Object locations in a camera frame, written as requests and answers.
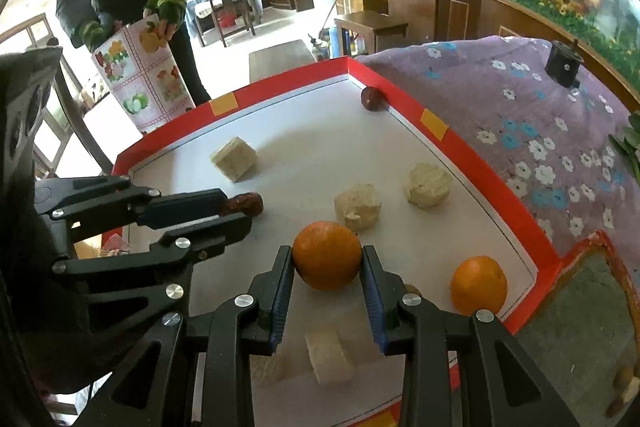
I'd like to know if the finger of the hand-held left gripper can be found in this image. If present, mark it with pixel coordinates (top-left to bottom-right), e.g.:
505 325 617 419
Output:
52 213 254 324
35 176 229 243

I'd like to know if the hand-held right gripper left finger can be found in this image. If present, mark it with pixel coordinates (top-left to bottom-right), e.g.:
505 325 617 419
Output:
82 245 296 427

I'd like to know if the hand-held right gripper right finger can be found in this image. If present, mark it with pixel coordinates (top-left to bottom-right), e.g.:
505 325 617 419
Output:
361 245 581 427

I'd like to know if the red date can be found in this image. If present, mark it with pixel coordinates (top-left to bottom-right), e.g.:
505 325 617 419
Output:
361 86 388 112
222 191 264 218

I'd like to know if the orange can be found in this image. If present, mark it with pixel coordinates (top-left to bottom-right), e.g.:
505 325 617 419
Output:
292 221 363 292
450 255 508 317

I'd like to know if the red cardboard box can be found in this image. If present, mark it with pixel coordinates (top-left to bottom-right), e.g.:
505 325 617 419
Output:
102 56 560 427

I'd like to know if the fruit printed sheet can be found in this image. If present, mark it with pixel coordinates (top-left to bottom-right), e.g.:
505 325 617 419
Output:
91 13 197 135

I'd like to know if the grey fleece mat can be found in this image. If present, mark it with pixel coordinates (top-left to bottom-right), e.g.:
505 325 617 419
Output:
510 232 640 427

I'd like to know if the dark wooden chair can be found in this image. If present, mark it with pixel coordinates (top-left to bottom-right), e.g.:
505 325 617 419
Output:
197 0 257 48

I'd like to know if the purple floral cloth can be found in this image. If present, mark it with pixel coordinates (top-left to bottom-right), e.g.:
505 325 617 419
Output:
357 36 640 258

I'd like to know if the wooden stool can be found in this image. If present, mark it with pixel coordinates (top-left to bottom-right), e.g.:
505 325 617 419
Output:
334 12 410 58

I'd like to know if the green leafy vegetable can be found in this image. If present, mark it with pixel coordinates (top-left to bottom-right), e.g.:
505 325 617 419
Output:
609 112 640 188

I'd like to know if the black cylinder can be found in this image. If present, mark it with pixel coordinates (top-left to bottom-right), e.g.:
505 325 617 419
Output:
544 39 583 88

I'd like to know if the wooden counter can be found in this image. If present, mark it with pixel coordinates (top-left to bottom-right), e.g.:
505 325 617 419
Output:
350 0 491 44

